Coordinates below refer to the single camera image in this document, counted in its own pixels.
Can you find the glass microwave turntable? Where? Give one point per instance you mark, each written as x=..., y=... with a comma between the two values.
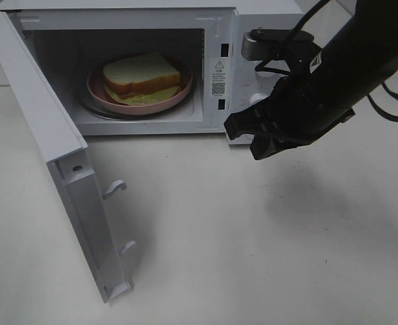
x=183, y=110

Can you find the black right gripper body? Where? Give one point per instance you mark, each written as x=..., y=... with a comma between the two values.
x=307, y=107

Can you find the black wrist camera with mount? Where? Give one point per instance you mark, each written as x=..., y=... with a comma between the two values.
x=261, y=44

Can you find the white microwave knob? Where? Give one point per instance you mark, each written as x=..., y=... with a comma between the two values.
x=257, y=97

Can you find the pink round plate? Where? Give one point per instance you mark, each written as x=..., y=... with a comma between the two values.
x=100, y=97

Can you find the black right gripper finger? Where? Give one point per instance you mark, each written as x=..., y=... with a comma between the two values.
x=266, y=144
x=255, y=120

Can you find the white microwave door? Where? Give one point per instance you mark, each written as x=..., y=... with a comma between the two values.
x=65, y=153

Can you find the toast sandwich with filling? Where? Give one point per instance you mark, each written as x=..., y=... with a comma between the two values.
x=141, y=80

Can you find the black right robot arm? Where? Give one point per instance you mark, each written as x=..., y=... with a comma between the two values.
x=366, y=48

